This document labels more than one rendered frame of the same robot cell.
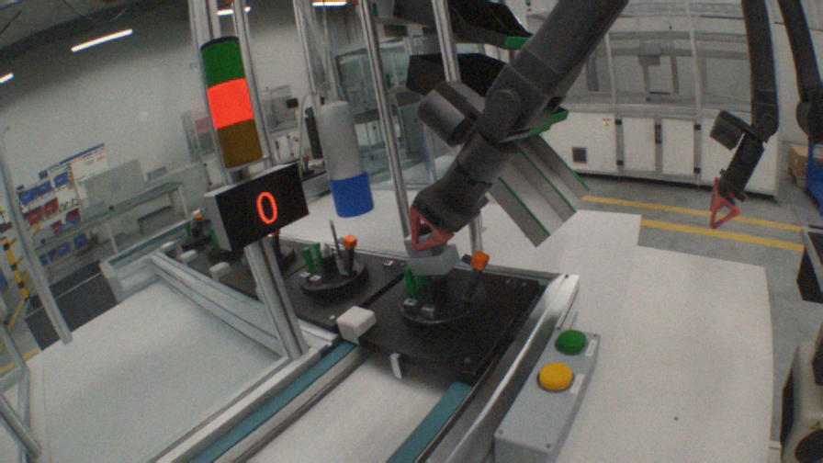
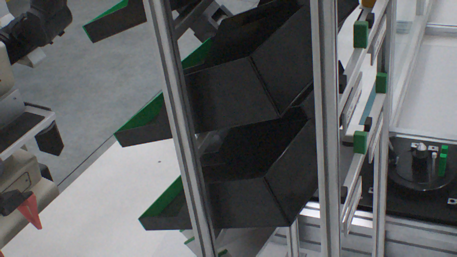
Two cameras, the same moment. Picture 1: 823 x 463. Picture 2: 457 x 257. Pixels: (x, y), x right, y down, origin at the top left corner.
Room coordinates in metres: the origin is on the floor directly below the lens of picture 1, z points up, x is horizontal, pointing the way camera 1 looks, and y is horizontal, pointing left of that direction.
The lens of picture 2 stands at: (1.51, -0.40, 1.83)
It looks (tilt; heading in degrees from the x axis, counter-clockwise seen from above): 36 degrees down; 167
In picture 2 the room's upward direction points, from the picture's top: 8 degrees counter-clockwise
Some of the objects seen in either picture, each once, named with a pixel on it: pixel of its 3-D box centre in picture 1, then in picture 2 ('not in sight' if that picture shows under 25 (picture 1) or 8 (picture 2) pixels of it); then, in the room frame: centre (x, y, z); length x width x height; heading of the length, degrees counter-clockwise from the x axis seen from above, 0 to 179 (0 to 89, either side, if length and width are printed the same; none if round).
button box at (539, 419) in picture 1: (554, 394); not in sight; (0.31, -0.14, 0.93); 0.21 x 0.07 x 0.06; 140
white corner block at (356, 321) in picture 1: (357, 325); (354, 136); (0.50, 0.11, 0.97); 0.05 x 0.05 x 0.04; 50
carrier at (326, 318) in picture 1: (328, 261); (420, 158); (0.68, 0.17, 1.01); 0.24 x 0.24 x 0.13; 50
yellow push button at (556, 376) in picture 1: (555, 378); not in sight; (0.31, -0.14, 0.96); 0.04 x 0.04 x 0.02
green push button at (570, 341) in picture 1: (571, 343); not in sight; (0.37, -0.18, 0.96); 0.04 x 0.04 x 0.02
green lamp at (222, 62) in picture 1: (222, 65); not in sight; (0.44, 0.19, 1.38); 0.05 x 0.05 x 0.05
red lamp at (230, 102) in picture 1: (230, 104); not in sight; (0.44, 0.19, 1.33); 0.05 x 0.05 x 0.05
